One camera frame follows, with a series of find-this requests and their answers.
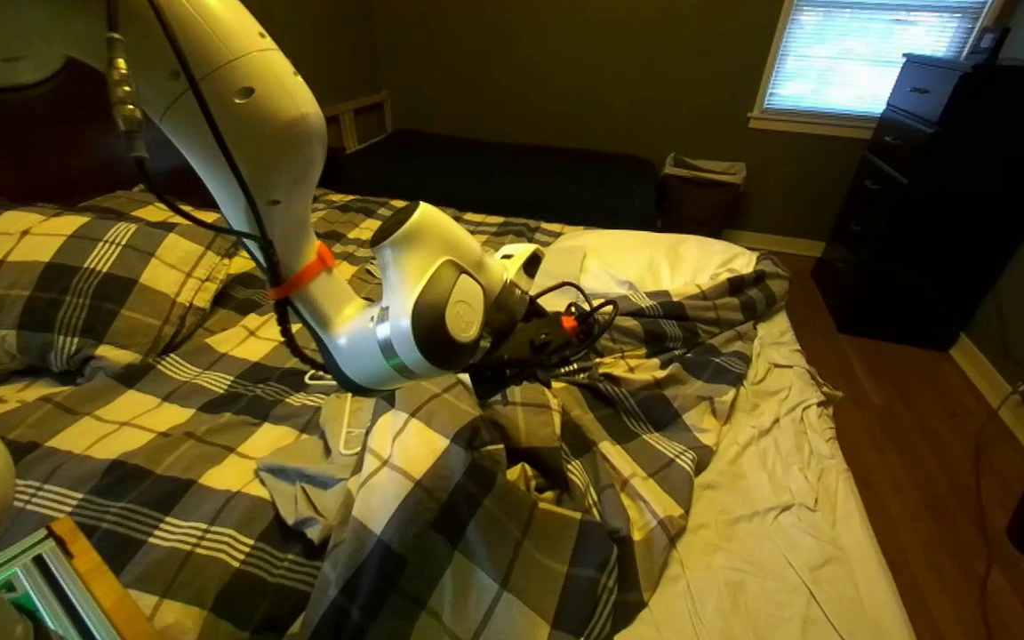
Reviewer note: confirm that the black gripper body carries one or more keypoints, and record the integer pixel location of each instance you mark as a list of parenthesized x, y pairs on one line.
[(525, 343)]

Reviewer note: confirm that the yellow black plaid duvet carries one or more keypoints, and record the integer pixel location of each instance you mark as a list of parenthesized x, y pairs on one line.
[(477, 535)]

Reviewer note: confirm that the white plastic clothes hanger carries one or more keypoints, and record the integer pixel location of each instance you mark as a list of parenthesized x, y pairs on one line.
[(342, 426)]

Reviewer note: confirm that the grey garment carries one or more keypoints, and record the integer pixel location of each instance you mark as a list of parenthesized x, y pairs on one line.
[(300, 500)]

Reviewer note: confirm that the wooden shelf crate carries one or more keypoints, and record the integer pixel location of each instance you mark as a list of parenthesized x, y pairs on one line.
[(359, 121)]

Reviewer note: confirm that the cream bed sheet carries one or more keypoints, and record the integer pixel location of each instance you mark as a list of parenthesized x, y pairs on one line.
[(771, 511)]

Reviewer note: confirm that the black dresser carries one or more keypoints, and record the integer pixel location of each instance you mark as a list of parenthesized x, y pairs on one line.
[(950, 200)]

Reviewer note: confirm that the yellow black plaid pillow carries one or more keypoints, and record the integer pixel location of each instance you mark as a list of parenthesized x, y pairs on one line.
[(61, 284)]

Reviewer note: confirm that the wooden board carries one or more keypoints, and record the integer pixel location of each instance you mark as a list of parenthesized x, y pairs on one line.
[(105, 582)]

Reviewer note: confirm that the small black object on dresser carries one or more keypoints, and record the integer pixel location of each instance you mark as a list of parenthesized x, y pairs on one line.
[(988, 45)]

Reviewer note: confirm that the bright window with white frame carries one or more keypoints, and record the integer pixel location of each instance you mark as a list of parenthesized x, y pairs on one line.
[(855, 58)]

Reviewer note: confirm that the green metal frame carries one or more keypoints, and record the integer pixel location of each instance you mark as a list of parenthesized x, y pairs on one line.
[(34, 589)]

